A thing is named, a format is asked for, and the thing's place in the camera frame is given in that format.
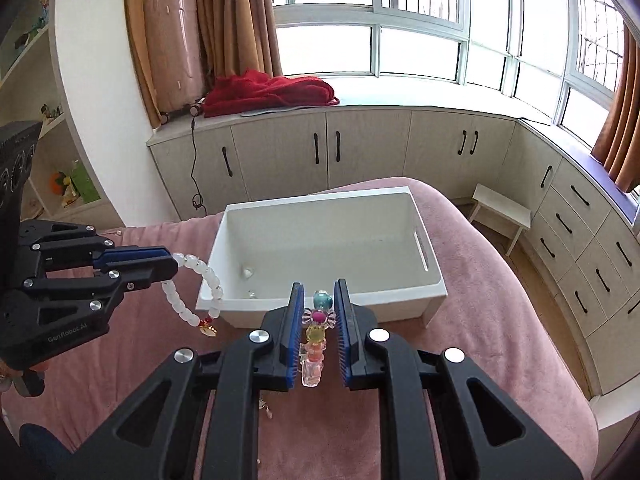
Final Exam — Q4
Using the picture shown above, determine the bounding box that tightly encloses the green book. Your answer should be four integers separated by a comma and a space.
70, 160, 102, 206

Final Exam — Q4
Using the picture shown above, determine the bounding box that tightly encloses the person's leg in jeans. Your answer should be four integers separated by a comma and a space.
19, 423, 72, 480

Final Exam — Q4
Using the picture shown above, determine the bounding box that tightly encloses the brown curtain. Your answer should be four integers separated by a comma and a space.
123, 0, 284, 117
590, 25, 640, 194

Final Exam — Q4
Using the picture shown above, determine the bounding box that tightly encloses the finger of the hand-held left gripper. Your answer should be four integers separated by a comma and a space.
0, 255, 179, 367
19, 219, 172, 274

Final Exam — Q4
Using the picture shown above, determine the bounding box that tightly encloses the white bay window frame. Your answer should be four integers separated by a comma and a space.
269, 0, 632, 137

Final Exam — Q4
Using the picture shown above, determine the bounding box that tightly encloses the colourful bead bracelet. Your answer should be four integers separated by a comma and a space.
299, 290, 335, 389

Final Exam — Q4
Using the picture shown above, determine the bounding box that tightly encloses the beige window seat cabinet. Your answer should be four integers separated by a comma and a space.
146, 104, 640, 397

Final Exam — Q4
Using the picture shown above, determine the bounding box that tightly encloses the red cloth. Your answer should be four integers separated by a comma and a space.
202, 69, 341, 119

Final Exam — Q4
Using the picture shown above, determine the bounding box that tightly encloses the pink blanket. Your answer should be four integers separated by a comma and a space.
0, 176, 599, 480

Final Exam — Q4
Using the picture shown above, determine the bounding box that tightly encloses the white plastic storage box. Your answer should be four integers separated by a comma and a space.
196, 186, 447, 330

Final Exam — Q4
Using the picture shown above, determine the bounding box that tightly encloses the white wall shelf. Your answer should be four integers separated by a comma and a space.
0, 0, 126, 228

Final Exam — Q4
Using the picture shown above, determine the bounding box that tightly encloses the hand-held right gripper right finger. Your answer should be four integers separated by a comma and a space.
334, 278, 586, 480

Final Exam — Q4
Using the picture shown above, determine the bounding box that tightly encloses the small white stool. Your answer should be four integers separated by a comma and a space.
468, 183, 532, 257

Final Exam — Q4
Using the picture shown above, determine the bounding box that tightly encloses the black cable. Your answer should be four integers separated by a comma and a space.
189, 110, 207, 217

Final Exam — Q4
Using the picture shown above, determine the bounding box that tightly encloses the pink suitcase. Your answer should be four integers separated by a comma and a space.
144, 0, 207, 126

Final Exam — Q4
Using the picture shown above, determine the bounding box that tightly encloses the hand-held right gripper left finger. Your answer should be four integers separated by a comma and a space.
55, 282, 307, 480

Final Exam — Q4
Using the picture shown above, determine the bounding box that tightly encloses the white bead bracelet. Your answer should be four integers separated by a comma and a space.
161, 252, 226, 337

